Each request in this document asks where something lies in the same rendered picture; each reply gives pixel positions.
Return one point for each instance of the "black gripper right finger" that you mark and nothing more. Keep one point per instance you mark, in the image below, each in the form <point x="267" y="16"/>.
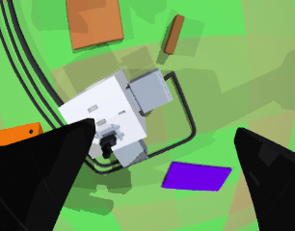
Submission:
<point x="270" y="172"/>

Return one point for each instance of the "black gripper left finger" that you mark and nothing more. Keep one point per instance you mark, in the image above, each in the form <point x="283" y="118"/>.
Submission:
<point x="36" y="174"/>

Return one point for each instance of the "brown rectangular bar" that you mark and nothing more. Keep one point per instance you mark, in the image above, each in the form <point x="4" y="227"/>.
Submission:
<point x="173" y="35"/>

